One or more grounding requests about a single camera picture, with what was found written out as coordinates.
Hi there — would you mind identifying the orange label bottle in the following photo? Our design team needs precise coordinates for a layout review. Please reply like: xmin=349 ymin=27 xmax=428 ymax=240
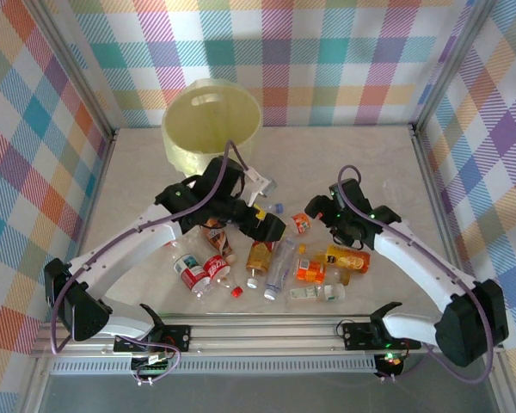
xmin=294 ymin=256 xmax=352 ymax=285

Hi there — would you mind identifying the green terminal block with wires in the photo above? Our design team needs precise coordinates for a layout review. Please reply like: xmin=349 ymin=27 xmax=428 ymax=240
xmin=131 ymin=352 xmax=173 ymax=386

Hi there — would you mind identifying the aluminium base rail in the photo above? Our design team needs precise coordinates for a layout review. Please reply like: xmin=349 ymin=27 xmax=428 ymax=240
xmin=30 ymin=316 xmax=507 ymax=361

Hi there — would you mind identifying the aluminium frame post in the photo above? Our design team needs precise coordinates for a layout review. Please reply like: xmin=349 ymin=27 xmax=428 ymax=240
xmin=23 ymin=0 xmax=120 ymax=141
xmin=410 ymin=0 xmax=500 ymax=139

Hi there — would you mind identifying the clear ribbed water bottle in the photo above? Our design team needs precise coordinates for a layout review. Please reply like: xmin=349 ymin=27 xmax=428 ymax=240
xmin=264 ymin=238 xmax=298 ymax=301

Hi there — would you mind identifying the yellow black juice bottle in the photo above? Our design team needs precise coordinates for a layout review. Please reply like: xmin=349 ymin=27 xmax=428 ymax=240
xmin=324 ymin=243 xmax=372 ymax=274

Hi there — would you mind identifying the grey slotted cable duct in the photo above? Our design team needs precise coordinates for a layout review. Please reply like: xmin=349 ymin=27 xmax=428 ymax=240
xmin=51 ymin=359 xmax=378 ymax=375

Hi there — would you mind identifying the round bin with yellow liner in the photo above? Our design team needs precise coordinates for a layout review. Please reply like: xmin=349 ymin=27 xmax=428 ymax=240
xmin=162 ymin=78 xmax=264 ymax=178

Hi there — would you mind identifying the small orange soda bottle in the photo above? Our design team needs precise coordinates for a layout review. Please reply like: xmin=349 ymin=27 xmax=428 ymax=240
xmin=289 ymin=213 xmax=314 ymax=236

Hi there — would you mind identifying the red gold label bottle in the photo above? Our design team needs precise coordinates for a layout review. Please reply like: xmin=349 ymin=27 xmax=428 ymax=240
xmin=245 ymin=238 xmax=280 ymax=289

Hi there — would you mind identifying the red cola bottle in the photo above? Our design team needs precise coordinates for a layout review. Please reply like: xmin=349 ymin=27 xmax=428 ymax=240
xmin=202 ymin=253 xmax=246 ymax=300

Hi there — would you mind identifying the aluminium frame side rail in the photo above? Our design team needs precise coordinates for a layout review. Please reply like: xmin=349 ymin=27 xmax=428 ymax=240
xmin=409 ymin=124 xmax=461 ymax=276
xmin=75 ymin=128 xmax=120 ymax=268

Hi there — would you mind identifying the brown coffee drink bottle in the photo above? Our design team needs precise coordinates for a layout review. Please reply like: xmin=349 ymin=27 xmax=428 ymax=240
xmin=200 ymin=225 xmax=237 ymax=264

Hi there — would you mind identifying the small lit circuit board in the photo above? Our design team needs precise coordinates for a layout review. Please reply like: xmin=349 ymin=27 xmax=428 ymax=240
xmin=376 ymin=350 xmax=408 ymax=382

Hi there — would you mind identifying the white label red cap bottle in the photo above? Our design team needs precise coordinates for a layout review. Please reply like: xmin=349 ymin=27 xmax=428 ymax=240
xmin=168 ymin=240 xmax=212 ymax=299

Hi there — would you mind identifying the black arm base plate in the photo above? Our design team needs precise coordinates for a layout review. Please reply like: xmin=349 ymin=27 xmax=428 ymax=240
xmin=114 ymin=324 xmax=193 ymax=354
xmin=341 ymin=322 xmax=414 ymax=352

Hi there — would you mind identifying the green white label bottle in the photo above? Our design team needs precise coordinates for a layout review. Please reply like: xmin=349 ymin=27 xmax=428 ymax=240
xmin=287 ymin=282 xmax=347 ymax=305

